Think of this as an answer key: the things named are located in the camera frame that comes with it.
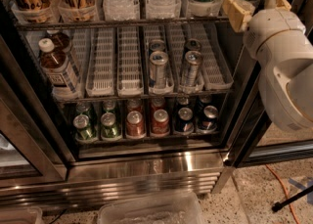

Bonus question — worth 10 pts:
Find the front green can right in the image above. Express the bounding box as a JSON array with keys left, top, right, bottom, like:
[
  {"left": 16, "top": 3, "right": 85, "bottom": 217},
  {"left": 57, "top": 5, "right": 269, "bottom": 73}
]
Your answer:
[{"left": 101, "top": 112, "right": 120, "bottom": 139}]

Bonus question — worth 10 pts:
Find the front blue can left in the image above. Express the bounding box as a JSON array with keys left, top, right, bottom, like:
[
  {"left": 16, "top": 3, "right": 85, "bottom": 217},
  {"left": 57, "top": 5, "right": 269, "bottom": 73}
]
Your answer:
[{"left": 175, "top": 108, "right": 194, "bottom": 134}]

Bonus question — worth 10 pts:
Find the rear red can right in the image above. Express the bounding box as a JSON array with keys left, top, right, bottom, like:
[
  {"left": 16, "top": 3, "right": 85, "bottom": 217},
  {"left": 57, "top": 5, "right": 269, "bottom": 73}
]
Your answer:
[{"left": 151, "top": 97, "right": 166, "bottom": 112}]

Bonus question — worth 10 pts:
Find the empty white tray middle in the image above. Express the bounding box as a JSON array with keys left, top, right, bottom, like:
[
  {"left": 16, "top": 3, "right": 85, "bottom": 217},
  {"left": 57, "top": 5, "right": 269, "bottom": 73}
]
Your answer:
[{"left": 117, "top": 26, "right": 144, "bottom": 97}]

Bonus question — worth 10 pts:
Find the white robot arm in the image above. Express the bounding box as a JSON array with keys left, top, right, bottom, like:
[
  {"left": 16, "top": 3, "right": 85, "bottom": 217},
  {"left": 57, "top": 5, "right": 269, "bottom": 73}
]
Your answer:
[{"left": 222, "top": 0, "right": 313, "bottom": 131}]

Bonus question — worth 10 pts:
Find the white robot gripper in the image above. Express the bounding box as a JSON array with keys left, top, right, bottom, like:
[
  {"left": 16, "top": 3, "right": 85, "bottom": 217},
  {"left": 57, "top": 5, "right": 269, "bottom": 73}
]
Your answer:
[{"left": 221, "top": 0, "right": 307, "bottom": 59}]

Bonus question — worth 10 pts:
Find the clear bin corner left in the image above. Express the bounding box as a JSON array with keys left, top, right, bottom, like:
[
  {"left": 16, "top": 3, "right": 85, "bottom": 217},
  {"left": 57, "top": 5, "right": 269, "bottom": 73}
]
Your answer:
[{"left": 0, "top": 207, "right": 44, "bottom": 224}]

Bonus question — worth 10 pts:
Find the empty white tray left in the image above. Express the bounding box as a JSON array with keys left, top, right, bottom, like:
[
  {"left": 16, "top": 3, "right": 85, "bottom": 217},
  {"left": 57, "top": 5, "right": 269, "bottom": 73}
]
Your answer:
[{"left": 86, "top": 27, "right": 115, "bottom": 97}]

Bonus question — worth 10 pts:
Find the blue can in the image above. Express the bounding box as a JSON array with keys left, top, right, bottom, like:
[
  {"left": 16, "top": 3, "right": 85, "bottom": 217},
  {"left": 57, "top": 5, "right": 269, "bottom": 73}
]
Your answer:
[
  {"left": 175, "top": 108, "right": 194, "bottom": 134},
  {"left": 176, "top": 97, "right": 191, "bottom": 109},
  {"left": 198, "top": 106, "right": 218, "bottom": 131},
  {"left": 197, "top": 95, "right": 212, "bottom": 108}
]

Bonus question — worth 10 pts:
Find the stainless steel fridge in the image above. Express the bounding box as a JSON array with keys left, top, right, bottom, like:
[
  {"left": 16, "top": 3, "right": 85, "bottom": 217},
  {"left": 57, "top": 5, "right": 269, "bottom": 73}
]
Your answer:
[{"left": 0, "top": 0, "right": 312, "bottom": 209}]

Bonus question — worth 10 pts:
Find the rear brown tea bottle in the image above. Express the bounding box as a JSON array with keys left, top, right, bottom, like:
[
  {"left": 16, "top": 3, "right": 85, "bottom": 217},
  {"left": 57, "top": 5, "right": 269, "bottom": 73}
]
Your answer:
[{"left": 46, "top": 29, "right": 81, "bottom": 72}]

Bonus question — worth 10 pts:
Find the front red can left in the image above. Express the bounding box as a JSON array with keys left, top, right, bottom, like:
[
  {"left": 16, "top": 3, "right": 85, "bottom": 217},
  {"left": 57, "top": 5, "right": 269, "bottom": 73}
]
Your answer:
[{"left": 126, "top": 111, "right": 145, "bottom": 137}]

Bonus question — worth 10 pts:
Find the orange cable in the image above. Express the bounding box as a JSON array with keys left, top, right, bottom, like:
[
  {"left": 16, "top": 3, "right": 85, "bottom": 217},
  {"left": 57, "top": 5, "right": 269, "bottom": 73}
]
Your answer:
[{"left": 264, "top": 164, "right": 301, "bottom": 224}]

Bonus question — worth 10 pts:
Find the clear plastic bin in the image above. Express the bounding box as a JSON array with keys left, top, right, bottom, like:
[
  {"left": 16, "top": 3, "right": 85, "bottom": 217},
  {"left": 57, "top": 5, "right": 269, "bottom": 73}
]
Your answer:
[{"left": 97, "top": 192, "right": 204, "bottom": 224}]

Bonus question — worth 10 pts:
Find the empty white tray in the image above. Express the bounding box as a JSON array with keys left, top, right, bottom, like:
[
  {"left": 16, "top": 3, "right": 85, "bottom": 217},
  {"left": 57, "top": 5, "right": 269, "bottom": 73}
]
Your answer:
[
  {"left": 86, "top": 27, "right": 115, "bottom": 97},
  {"left": 117, "top": 26, "right": 144, "bottom": 97},
  {"left": 191, "top": 23, "right": 234, "bottom": 90}
]

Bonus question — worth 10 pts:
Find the brown tea bottle white cap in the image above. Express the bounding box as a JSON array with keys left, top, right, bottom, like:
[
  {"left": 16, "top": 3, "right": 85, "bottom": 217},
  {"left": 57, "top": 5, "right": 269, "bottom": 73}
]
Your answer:
[{"left": 38, "top": 38, "right": 79, "bottom": 99}]

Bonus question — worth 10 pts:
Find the rear silver slim can left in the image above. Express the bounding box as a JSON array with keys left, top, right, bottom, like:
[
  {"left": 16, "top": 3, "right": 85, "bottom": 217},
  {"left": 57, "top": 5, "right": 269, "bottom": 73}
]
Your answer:
[{"left": 149, "top": 39, "right": 165, "bottom": 54}]

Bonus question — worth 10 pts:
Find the empty white tray right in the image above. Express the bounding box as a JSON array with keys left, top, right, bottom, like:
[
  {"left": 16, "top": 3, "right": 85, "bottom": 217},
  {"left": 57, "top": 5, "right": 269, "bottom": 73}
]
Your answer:
[{"left": 191, "top": 23, "right": 234, "bottom": 90}]

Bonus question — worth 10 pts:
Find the rear green can left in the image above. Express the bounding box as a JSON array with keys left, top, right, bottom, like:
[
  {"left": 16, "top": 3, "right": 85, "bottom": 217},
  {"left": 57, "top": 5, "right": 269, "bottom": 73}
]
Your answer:
[{"left": 75, "top": 102, "right": 97, "bottom": 124}]

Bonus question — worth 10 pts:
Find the front blue can right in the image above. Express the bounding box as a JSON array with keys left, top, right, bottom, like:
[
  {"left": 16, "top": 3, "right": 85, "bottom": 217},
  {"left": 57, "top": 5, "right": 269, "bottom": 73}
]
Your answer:
[{"left": 198, "top": 106, "right": 218, "bottom": 131}]

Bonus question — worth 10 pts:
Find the front red can right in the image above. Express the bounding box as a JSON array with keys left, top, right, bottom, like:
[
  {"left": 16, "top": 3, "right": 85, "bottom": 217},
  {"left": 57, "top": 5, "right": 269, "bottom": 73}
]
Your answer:
[{"left": 151, "top": 110, "right": 169, "bottom": 135}]

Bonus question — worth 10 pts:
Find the front silver slim can left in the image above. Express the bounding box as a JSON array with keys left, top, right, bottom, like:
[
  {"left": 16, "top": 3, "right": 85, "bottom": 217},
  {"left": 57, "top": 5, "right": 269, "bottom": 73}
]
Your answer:
[{"left": 149, "top": 51, "right": 168, "bottom": 89}]

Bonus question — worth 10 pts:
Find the front silver slim can right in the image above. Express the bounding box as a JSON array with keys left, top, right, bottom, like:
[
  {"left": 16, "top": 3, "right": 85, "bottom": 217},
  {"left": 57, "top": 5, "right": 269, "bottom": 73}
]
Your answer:
[{"left": 180, "top": 51, "right": 202, "bottom": 87}]

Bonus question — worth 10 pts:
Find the red can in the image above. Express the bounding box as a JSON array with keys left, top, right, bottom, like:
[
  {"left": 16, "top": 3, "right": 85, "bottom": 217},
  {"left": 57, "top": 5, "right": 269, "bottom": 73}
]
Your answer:
[
  {"left": 151, "top": 97, "right": 166, "bottom": 112},
  {"left": 151, "top": 110, "right": 169, "bottom": 135},
  {"left": 127, "top": 99, "right": 143, "bottom": 112},
  {"left": 126, "top": 111, "right": 145, "bottom": 137}
]

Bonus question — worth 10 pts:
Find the front green can left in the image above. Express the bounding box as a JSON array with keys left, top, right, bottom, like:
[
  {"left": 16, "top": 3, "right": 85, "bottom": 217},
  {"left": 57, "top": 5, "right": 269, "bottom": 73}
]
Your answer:
[{"left": 73, "top": 114, "right": 97, "bottom": 142}]

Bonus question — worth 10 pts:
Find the rear red can left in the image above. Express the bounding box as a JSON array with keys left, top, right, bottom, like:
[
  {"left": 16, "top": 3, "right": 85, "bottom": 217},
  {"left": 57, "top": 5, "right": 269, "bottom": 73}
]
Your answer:
[{"left": 127, "top": 99, "right": 143, "bottom": 112}]

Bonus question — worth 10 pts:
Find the rear blue can left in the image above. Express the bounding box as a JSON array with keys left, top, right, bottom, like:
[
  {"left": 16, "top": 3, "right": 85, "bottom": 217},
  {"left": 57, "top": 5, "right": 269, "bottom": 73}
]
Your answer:
[{"left": 176, "top": 97, "right": 191, "bottom": 109}]

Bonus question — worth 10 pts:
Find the rear blue can right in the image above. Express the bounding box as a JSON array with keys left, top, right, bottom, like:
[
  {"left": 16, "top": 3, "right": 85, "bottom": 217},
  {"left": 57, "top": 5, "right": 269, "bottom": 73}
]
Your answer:
[{"left": 197, "top": 95, "right": 212, "bottom": 108}]

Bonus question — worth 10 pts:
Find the rear green can right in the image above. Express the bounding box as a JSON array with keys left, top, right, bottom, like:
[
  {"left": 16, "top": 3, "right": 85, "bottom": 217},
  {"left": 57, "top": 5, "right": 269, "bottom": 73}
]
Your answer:
[{"left": 102, "top": 100, "right": 118, "bottom": 114}]

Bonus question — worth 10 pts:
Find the black stand leg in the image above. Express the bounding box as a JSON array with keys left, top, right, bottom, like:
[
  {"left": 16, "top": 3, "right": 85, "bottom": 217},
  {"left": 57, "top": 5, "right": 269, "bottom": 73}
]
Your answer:
[{"left": 272, "top": 186, "right": 313, "bottom": 212}]

